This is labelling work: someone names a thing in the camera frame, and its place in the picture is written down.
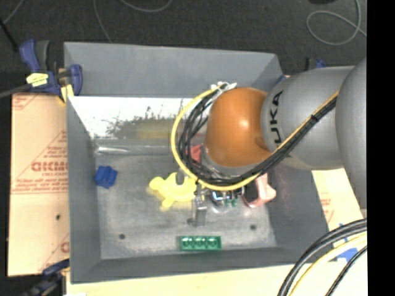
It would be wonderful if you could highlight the red-pink object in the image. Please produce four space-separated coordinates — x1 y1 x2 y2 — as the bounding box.
189 144 204 167

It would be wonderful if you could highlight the pink curved object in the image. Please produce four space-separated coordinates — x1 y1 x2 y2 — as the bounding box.
241 173 277 209

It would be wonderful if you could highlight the green toy brick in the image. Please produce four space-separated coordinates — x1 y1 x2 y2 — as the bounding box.
177 235 223 252

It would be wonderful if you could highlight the blue plastic block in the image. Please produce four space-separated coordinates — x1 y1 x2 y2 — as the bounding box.
93 165 119 189

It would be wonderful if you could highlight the black cylinder on white bracket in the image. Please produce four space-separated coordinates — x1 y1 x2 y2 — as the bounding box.
243 180 259 204

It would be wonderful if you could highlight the brown cardboard board, red print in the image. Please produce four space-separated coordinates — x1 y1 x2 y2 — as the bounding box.
6 92 368 277

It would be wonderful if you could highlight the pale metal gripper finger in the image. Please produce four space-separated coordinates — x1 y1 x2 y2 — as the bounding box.
191 196 201 226
198 205 209 227

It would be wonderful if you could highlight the grey metal bin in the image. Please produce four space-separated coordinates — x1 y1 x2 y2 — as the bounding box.
63 41 333 283

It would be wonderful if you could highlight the yellow rubber toy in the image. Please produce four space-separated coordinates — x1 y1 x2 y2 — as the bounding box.
148 171 198 209

